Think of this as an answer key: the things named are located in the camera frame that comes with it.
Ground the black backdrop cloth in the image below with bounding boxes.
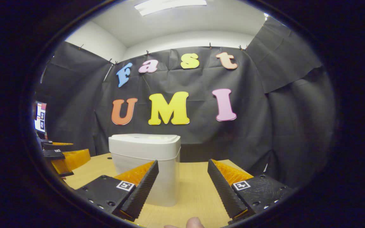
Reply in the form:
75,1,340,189
34,16,336,187

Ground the computer monitor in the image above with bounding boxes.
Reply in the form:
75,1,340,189
34,101,47,133

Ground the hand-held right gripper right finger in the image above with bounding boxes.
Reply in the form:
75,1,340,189
207,159,294,224

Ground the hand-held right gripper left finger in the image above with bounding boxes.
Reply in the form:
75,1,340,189
75,160,159,222

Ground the white desktop garbage bin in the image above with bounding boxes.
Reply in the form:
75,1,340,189
108,134,181,207

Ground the wooden desktop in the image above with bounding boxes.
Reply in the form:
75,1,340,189
64,153,256,228

